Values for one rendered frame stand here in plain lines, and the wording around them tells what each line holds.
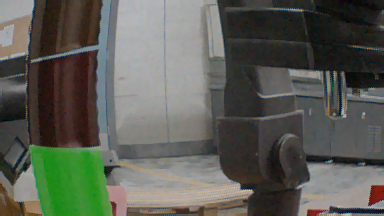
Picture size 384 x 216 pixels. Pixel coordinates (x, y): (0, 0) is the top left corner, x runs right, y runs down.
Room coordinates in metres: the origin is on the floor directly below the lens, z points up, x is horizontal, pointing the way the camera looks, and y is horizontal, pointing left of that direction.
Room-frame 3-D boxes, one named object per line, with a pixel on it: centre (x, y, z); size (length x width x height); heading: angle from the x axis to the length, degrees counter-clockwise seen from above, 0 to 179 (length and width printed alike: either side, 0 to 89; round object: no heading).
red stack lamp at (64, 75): (0.38, 0.05, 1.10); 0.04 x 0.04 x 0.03
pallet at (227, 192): (7.46, 0.11, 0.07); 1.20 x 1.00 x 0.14; 114
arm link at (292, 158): (1.04, -0.08, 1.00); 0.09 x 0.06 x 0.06; 33
